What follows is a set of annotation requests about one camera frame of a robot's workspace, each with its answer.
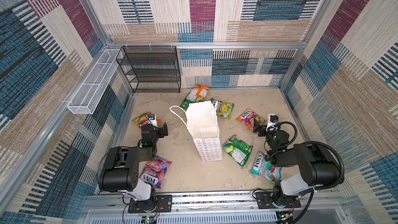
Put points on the yellow green candy bag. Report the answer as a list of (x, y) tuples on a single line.
[(223, 109)]

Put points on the white paper bag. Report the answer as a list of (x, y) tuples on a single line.
[(201, 121)]

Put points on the black wire shelf rack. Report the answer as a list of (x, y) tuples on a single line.
[(151, 69)]

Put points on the pink Fox's candy bag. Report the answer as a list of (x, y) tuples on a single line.
[(248, 119)]

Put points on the white wire mesh basket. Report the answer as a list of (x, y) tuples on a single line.
[(88, 95)]

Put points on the orange green snack bag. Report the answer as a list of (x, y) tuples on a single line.
[(197, 94)]

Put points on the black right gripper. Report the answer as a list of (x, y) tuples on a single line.
[(262, 129)]

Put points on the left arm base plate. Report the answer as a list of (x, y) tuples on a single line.
[(155, 204)]

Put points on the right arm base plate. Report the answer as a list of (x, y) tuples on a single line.
[(266, 200)]

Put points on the purple Fox's candy bag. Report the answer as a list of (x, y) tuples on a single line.
[(154, 171)]

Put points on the white slotted cable duct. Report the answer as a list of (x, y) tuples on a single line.
[(215, 218)]

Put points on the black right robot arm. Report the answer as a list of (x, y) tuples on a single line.
[(320, 166)]

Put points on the teal Fox's candy bag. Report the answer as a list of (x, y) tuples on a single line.
[(263, 168)]

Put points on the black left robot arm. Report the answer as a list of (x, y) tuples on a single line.
[(136, 172)]

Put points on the orange fruits candy bag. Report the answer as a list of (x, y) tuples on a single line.
[(146, 118)]

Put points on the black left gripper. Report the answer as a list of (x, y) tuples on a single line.
[(161, 130)]

